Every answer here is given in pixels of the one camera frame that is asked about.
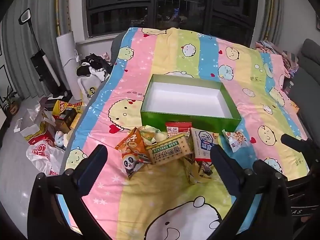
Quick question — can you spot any red snack packet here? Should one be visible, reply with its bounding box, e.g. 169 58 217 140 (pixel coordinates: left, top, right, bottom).
165 122 192 138

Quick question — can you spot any striped cartoon printed blanket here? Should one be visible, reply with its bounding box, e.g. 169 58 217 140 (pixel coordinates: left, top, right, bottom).
57 26 310 240

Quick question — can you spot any olive yellow snack packet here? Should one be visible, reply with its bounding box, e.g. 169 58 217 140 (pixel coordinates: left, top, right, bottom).
184 155 213 185

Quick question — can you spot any black upright vacuum cleaner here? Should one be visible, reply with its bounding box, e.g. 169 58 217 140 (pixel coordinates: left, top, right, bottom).
19 9 68 98

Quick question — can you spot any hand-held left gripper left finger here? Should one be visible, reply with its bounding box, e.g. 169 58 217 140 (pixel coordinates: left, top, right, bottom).
27 144 108 240

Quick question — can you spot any grey curtain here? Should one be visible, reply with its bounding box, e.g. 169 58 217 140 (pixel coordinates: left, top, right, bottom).
260 0 285 48
0 0 70 100

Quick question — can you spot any red yellow carton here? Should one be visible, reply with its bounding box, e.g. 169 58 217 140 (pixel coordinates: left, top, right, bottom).
27 127 55 145

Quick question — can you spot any green cardboard box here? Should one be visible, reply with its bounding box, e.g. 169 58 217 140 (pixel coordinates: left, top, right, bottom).
140 74 242 133

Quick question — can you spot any yellow cracker packet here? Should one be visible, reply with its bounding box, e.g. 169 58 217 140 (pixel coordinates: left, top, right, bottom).
146 133 195 166

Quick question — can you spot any small clear peanut packet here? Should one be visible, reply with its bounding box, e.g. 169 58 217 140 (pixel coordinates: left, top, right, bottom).
222 129 247 153

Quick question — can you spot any white blue snack packet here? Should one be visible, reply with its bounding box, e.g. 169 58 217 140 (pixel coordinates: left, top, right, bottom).
190 127 220 166

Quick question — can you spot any red white plastic bag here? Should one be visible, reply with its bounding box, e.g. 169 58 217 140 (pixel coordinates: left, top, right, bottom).
26 140 65 175

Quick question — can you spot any orange panda snack packet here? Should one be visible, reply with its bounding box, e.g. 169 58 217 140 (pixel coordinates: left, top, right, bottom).
115 127 152 180

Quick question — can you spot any dark framed window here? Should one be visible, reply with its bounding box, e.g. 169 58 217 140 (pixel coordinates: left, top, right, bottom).
82 0 259 48

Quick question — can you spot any green yellow snack bag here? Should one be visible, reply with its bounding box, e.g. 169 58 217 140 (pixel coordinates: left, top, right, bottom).
140 125 168 146

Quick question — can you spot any blue plush toy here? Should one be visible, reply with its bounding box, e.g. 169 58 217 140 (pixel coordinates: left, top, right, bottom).
55 130 73 150

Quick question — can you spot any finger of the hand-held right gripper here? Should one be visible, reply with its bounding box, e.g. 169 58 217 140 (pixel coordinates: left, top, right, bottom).
280 133 320 160

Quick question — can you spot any colourful clothes pile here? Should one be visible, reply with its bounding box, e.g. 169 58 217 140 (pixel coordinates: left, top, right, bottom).
255 40 299 78

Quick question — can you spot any yellow cardboard box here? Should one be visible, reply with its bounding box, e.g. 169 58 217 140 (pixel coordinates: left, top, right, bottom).
52 99 83 115

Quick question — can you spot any white tote bag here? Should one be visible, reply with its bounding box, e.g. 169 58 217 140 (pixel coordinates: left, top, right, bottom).
77 75 104 104

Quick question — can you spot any white cylinder tower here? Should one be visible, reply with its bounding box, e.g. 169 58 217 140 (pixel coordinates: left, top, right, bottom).
56 31 82 100

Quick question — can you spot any grey sofa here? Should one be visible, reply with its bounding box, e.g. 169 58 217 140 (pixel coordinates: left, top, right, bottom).
287 39 320 140

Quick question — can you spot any black clothes pile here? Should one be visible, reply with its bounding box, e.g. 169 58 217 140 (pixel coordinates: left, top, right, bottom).
76 53 113 82

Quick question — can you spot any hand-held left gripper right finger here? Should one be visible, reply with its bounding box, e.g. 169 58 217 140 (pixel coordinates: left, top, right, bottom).
210 144 294 240

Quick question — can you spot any potted plant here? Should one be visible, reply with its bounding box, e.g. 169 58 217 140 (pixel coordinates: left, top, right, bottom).
0 86 22 115

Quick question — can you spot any dark cardboard box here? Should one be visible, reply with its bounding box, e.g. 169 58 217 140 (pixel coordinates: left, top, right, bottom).
55 107 78 133

